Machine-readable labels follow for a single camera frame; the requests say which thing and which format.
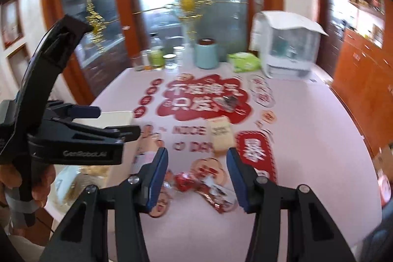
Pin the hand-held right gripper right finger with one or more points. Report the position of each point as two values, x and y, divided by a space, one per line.
238 179

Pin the red foil snack packet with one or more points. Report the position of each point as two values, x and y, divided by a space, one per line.
184 181

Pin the wooden picture frame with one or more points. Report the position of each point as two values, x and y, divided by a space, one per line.
19 65
10 19

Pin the clear packet of dark snack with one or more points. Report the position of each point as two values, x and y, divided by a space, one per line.
228 102

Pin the gold flower branch ornament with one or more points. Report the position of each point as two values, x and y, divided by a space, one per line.
188 2

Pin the dark wooden door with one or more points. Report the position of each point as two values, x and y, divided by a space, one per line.
333 19

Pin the cardboard box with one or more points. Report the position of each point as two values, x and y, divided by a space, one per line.
383 159

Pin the small glass jar orange base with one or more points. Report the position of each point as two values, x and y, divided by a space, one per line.
139 63

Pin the wooden framed glass door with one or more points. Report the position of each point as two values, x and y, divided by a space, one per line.
122 19

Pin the white countertop appliance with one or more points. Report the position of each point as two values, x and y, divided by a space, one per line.
288 44

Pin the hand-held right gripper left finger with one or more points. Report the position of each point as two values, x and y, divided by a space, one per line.
158 176

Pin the white cup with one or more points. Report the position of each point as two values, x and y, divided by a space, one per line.
179 54

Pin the red and white snack packet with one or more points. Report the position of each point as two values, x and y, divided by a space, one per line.
218 193

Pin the red and white printed tablecloth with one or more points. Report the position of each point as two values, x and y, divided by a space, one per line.
307 142

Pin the green label bottle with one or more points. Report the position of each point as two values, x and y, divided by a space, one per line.
156 57

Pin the clear glass jar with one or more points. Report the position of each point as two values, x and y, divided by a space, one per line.
170 61

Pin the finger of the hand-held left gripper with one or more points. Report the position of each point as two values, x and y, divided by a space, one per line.
122 133
86 112

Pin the green tissue pack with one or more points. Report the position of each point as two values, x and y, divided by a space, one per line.
244 61

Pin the wooden cabinet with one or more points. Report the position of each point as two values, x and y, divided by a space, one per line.
359 90

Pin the person's left hand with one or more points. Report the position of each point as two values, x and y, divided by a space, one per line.
46 182

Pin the cream cracker packet red stripe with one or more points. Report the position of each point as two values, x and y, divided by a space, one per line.
221 136

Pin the teal canister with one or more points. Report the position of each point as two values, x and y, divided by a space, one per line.
206 54

